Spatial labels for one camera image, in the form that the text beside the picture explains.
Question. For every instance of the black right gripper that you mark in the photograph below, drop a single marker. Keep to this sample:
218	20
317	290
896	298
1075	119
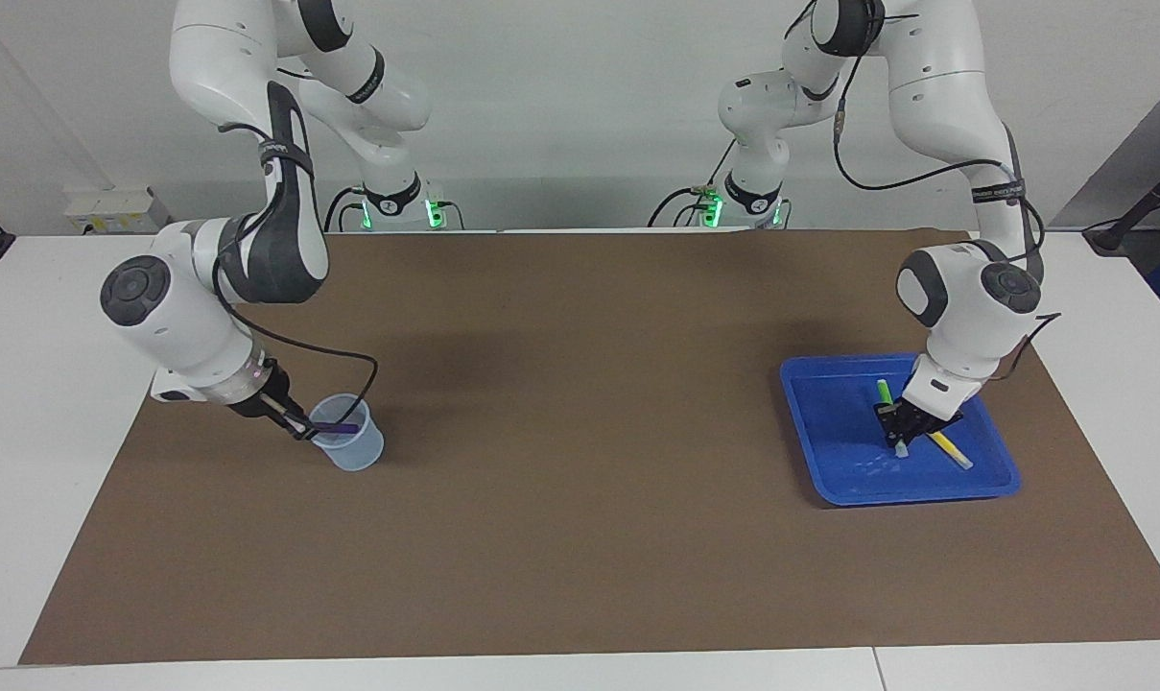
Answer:
253	398

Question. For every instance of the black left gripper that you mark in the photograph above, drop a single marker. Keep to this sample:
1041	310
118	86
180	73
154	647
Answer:
925	417

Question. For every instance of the green pen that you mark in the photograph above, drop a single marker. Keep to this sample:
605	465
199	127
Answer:
884	392

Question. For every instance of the purple pen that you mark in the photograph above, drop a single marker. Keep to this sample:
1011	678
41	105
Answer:
335	428

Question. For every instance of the yellow pen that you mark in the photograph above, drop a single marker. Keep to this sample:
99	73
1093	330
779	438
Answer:
952	449

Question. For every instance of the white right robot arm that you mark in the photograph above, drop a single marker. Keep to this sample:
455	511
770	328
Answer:
205	288

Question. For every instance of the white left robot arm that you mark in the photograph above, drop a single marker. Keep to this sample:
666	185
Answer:
963	288

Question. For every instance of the blue plastic tray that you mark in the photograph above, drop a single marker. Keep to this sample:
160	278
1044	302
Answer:
839	441

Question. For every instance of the clear plastic cup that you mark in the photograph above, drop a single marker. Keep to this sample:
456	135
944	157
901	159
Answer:
357	456

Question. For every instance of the brown table mat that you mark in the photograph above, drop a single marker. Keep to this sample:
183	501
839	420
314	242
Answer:
580	537

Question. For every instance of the black stand pole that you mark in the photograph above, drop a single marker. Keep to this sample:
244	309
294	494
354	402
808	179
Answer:
1141	206

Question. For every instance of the white wall socket box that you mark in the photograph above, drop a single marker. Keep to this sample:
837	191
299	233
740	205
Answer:
114	209

